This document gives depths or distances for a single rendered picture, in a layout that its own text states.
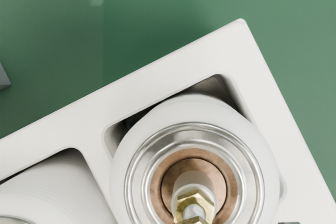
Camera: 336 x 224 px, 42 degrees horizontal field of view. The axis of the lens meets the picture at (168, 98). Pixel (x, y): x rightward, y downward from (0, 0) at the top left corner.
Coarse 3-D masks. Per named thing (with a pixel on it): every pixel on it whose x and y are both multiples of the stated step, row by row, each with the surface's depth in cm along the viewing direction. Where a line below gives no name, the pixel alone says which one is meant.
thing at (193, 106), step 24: (192, 96) 30; (144, 120) 24; (168, 120) 24; (192, 120) 24; (216, 120) 24; (240, 120) 24; (120, 144) 25; (264, 144) 24; (120, 168) 24; (264, 168) 24; (120, 192) 24; (120, 216) 24; (264, 216) 24
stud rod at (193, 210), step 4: (192, 204) 20; (188, 208) 19; (192, 208) 19; (196, 208) 19; (200, 208) 19; (184, 212) 19; (188, 212) 19; (192, 212) 18; (196, 212) 19; (200, 212) 19; (184, 216) 19; (188, 216) 18; (192, 216) 18; (200, 216) 18; (204, 216) 19
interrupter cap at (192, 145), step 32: (192, 128) 23; (224, 128) 24; (160, 160) 24; (192, 160) 24; (224, 160) 23; (256, 160) 23; (128, 192) 24; (160, 192) 24; (224, 192) 24; (256, 192) 23
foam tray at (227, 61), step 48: (192, 48) 30; (240, 48) 30; (96, 96) 31; (144, 96) 31; (240, 96) 31; (0, 144) 32; (48, 144) 31; (96, 144) 31; (288, 144) 30; (288, 192) 31
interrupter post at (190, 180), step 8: (184, 176) 23; (192, 176) 22; (200, 176) 23; (176, 184) 22; (184, 184) 21; (192, 184) 21; (200, 184) 21; (208, 184) 22; (176, 192) 21; (184, 192) 21; (208, 192) 21; (176, 200) 21; (216, 208) 21
